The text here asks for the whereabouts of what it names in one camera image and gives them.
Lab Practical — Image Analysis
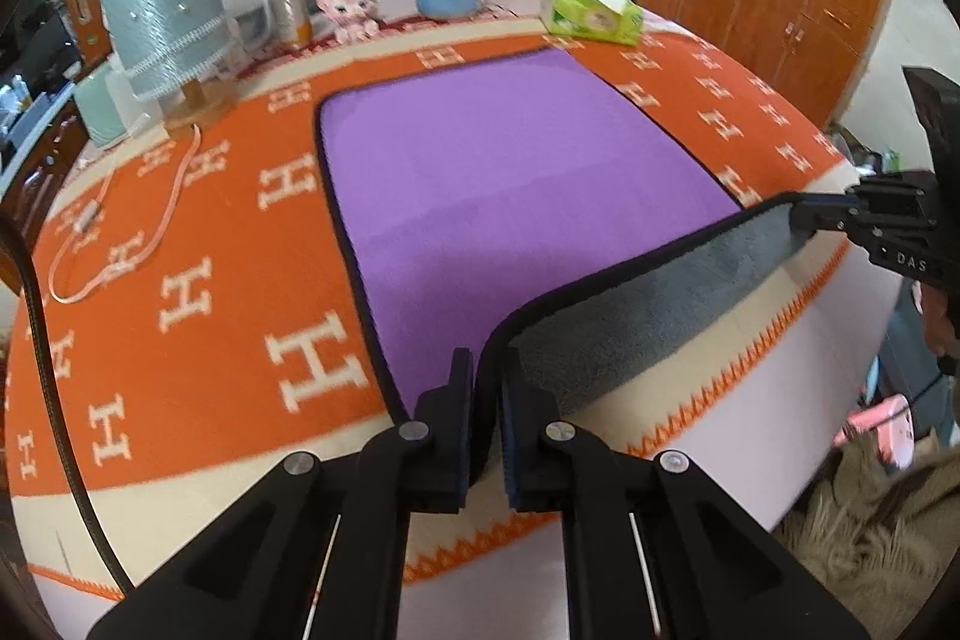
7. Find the purple grey microfiber towel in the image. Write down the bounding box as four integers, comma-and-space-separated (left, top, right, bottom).
316, 49, 800, 473

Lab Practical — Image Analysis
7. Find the green tissue pack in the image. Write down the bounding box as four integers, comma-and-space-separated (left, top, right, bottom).
540, 0, 643, 46

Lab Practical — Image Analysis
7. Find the mint green container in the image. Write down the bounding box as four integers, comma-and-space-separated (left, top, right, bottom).
75, 60, 153, 151

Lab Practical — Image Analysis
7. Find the silver orange tin can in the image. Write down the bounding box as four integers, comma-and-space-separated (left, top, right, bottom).
272, 0, 313, 50

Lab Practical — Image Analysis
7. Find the orange H-pattern tablecloth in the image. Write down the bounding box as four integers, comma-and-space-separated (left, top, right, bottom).
5, 18, 900, 638

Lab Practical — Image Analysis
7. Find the blue table lamp pearl trim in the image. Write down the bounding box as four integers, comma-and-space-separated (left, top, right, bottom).
101, 0, 236, 135

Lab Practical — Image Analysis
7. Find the white lamp power cable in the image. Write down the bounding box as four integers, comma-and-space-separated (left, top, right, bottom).
45, 120, 205, 307

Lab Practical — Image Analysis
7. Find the pink block figure toy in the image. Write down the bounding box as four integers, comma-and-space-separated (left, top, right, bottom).
316, 0, 381, 46

